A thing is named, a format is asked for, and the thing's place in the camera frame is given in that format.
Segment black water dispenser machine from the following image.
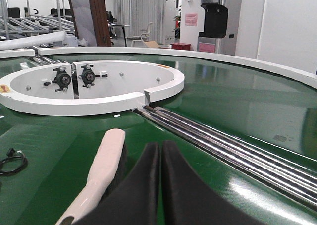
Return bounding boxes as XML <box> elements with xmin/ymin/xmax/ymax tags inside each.
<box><xmin>197</xmin><ymin>0</ymin><xmax>242</xmax><ymax>56</ymax></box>

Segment black cable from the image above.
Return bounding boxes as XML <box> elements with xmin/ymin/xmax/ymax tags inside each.
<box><xmin>0</xmin><ymin>148</ymin><xmax>28</xmax><ymax>177</ymax></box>

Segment red box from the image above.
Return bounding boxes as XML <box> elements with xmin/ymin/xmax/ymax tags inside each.
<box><xmin>171</xmin><ymin>42</ymin><xmax>191</xmax><ymax>51</ymax></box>

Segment brown wooden pillar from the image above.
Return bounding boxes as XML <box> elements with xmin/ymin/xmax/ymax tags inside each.
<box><xmin>89</xmin><ymin>0</ymin><xmax>111</xmax><ymax>47</ymax></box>

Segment white rolled sheet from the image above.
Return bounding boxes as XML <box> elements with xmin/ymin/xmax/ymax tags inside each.
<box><xmin>0</xmin><ymin>31</ymin><xmax>66</xmax><ymax>50</ymax></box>

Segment pink wall notice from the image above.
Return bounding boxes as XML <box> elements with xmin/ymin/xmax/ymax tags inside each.
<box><xmin>185</xmin><ymin>13</ymin><xmax>198</xmax><ymax>26</ymax></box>

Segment steel conveyor rollers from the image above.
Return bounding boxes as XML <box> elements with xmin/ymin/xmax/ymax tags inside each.
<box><xmin>27</xmin><ymin>45</ymin><xmax>58</xmax><ymax>65</ymax></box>
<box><xmin>134</xmin><ymin>106</ymin><xmax>317</xmax><ymax>210</ymax></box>

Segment white outer conveyor rim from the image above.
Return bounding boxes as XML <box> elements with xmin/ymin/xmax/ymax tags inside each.
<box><xmin>38</xmin><ymin>47</ymin><xmax>317</xmax><ymax>88</ymax></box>

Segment pink hand brush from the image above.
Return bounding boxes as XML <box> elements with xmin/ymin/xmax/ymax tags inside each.
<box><xmin>56</xmin><ymin>128</ymin><xmax>127</xmax><ymax>225</ymax></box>

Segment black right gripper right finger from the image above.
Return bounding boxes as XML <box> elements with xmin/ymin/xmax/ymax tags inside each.
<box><xmin>161</xmin><ymin>140</ymin><xmax>261</xmax><ymax>225</ymax></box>

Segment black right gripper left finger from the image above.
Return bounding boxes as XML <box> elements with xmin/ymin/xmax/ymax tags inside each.
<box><xmin>75</xmin><ymin>142</ymin><xmax>160</xmax><ymax>225</ymax></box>

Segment cardboard box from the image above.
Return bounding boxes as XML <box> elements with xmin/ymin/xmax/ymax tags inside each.
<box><xmin>144</xmin><ymin>41</ymin><xmax>171</xmax><ymax>49</ymax></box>

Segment black bearing right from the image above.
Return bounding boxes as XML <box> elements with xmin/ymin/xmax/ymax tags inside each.
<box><xmin>80</xmin><ymin>64</ymin><xmax>108</xmax><ymax>88</ymax></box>

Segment black bearing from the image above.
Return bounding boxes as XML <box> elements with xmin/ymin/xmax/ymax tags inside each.
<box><xmin>80</xmin><ymin>64</ymin><xmax>108</xmax><ymax>88</ymax></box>
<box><xmin>52</xmin><ymin>66</ymin><xmax>71</xmax><ymax>92</ymax></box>

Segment white outer rim left segment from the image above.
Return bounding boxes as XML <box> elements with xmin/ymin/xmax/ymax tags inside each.
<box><xmin>0</xmin><ymin>49</ymin><xmax>35</xmax><ymax>59</ymax></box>

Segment metal roller rack shelf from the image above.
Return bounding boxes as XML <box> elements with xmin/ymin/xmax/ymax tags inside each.
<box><xmin>0</xmin><ymin>0</ymin><xmax>75</xmax><ymax>41</ymax></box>

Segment white chair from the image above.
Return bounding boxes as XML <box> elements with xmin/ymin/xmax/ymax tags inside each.
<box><xmin>131</xmin><ymin>22</ymin><xmax>153</xmax><ymax>47</ymax></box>

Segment steel conveyor rollers far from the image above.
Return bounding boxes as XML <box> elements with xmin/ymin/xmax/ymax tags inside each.
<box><xmin>27</xmin><ymin>45</ymin><xmax>58</xmax><ymax>65</ymax></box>

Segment black bearing left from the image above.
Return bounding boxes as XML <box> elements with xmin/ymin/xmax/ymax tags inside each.
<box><xmin>52</xmin><ymin>66</ymin><xmax>71</xmax><ymax>92</ymax></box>

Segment black desk table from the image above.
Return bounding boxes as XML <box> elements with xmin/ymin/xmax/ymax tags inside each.
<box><xmin>107</xmin><ymin>24</ymin><xmax>131</xmax><ymax>47</ymax></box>

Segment steel conveyor rollers near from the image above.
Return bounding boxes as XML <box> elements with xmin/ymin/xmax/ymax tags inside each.
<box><xmin>134</xmin><ymin>106</ymin><xmax>317</xmax><ymax>210</ymax></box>

